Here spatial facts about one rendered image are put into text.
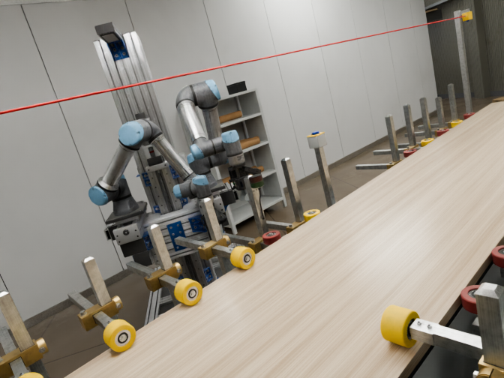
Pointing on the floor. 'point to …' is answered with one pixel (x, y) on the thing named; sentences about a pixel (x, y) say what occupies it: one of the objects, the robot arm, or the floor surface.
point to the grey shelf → (253, 123)
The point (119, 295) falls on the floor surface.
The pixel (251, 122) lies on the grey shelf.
